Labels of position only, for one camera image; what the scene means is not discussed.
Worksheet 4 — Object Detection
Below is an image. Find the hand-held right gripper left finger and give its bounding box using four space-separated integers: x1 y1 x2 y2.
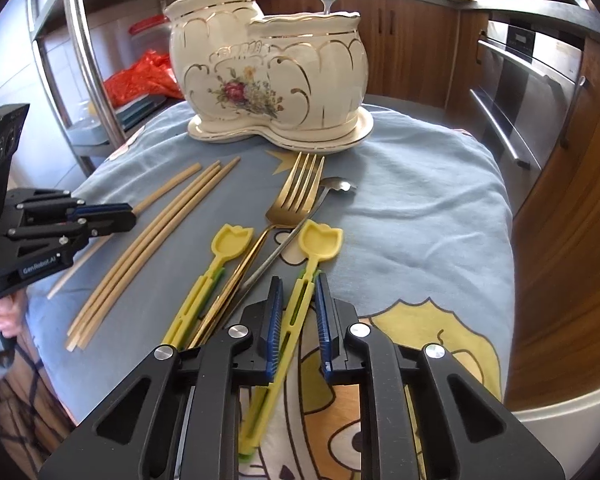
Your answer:
39 276 286 480

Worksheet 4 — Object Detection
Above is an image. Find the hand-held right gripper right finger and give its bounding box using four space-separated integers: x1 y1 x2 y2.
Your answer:
314 272 567 480

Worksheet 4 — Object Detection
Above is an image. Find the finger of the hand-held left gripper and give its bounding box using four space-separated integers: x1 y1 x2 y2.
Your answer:
7 212 137 257
9 188 134 221

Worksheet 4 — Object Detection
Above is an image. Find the beige chopstick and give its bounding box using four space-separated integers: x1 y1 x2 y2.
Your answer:
66 160 222 338
69 164 226 351
46 161 202 301
77 156 242 351

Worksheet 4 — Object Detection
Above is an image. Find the yellow plastic tulip spoon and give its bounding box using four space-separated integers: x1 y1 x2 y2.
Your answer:
237 219 343 461
161 224 256 351

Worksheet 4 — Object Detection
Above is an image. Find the cream floral ceramic utensil holder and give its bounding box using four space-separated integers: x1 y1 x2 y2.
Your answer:
164 0 370 128

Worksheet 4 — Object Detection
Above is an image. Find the person's left hand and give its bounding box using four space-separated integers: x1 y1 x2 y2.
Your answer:
0 292 29 339

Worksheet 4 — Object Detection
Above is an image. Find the stack of blue trays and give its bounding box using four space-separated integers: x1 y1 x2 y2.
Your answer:
114 95 177 130

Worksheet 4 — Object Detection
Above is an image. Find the metal rack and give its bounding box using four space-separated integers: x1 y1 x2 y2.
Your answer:
27 0 241 176

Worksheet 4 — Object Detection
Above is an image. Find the gold fork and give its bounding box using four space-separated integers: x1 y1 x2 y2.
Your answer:
187 151 326 350

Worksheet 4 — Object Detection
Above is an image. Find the red plastic bag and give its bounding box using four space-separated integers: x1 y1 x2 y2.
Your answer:
103 51 186 108

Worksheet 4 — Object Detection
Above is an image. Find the blue cartoon printed cloth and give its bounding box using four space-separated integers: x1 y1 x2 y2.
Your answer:
27 102 513 480

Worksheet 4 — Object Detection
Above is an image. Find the small silver spoon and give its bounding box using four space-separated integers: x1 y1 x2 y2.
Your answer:
237 176 358 297

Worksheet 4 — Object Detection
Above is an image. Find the clear container with red lid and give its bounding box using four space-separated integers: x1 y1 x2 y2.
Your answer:
129 15 172 52

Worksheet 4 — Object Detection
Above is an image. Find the cream ceramic drip tray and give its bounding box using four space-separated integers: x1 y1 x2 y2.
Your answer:
187 105 375 153

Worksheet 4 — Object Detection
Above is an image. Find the person's plaid clothing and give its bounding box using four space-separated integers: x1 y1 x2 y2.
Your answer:
0 330 76 461

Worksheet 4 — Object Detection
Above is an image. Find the wooden cabinet side panel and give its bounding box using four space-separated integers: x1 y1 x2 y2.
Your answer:
502 45 600 411

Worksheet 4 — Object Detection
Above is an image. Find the white round bin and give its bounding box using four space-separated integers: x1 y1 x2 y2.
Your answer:
500 385 600 480

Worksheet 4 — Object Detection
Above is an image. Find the wooden kitchen cabinet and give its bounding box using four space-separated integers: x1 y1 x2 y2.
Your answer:
265 0 491 111

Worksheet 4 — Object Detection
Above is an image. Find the stainless steel oven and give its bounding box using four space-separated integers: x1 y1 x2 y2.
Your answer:
467 17 588 171

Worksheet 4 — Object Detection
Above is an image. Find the dark kitchen countertop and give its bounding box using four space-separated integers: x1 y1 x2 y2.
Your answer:
255 0 600 47

